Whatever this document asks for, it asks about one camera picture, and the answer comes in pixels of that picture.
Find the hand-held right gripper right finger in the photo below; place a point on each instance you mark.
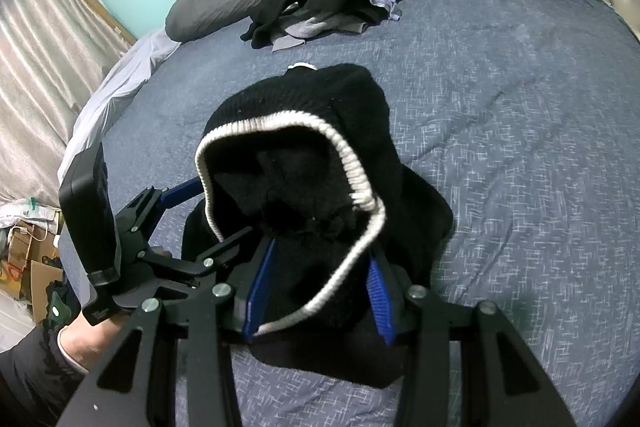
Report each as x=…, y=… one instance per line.
x=380, y=307

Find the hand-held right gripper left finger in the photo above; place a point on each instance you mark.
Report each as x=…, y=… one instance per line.
x=257, y=292

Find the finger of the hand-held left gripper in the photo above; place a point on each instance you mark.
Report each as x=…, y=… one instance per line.
x=182, y=192
x=220, y=252

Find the black knit garment white trim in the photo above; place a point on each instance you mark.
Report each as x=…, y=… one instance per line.
x=325, y=117

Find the person's left forearm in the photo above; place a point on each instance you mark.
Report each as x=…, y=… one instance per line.
x=85, y=337

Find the white plastic bag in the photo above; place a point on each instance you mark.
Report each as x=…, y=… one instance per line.
x=30, y=212

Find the cardboard box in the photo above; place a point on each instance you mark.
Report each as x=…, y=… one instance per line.
x=45, y=287
x=25, y=247

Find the white bed sheet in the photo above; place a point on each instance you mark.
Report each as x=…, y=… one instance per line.
x=125, y=82

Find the beige curtain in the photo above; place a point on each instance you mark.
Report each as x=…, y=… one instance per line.
x=40, y=57

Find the blue patterned blanket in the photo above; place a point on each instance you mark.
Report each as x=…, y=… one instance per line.
x=500, y=157

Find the grey garment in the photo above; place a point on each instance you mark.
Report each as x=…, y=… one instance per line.
x=310, y=27

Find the wooden window frame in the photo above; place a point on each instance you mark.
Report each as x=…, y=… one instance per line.
x=107, y=14

